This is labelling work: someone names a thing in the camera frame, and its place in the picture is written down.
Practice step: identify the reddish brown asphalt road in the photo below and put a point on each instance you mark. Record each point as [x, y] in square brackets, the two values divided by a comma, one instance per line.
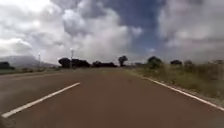
[110, 100]

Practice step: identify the distant hill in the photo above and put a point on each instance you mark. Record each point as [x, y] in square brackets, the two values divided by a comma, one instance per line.
[23, 61]

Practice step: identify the row of trees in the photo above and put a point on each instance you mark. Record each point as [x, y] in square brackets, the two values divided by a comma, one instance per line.
[73, 62]

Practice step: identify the dry grass verge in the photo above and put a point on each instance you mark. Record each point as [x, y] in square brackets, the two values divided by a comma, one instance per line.
[193, 76]
[20, 70]

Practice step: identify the white painted lane line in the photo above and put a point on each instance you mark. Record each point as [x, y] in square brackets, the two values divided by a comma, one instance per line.
[40, 99]

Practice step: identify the pole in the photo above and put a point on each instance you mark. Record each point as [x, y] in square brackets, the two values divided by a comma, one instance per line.
[39, 61]
[71, 58]

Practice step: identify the white painted edge line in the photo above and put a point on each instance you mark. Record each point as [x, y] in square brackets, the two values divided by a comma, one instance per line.
[186, 94]

